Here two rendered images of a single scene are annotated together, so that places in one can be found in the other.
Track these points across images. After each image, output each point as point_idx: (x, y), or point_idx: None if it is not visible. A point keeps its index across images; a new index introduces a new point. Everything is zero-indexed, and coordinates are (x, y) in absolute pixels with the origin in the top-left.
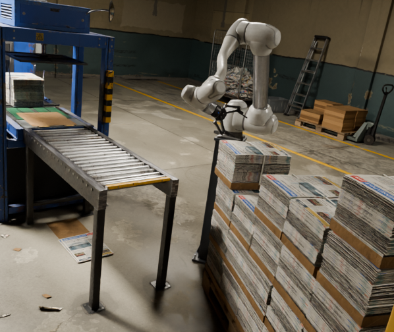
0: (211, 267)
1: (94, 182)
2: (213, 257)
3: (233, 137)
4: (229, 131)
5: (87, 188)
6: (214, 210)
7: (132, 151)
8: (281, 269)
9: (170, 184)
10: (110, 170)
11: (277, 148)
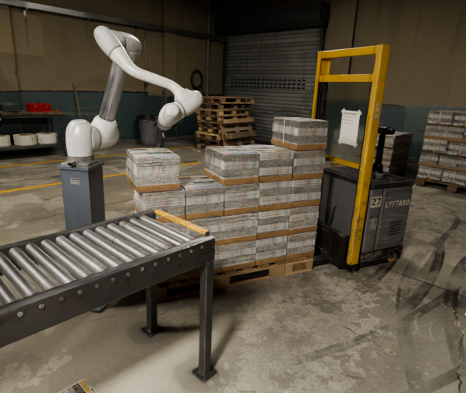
0: None
1: (192, 242)
2: None
3: (94, 160)
4: (91, 155)
5: (191, 254)
6: None
7: (48, 234)
8: (264, 196)
9: (153, 217)
10: (142, 239)
11: (146, 148)
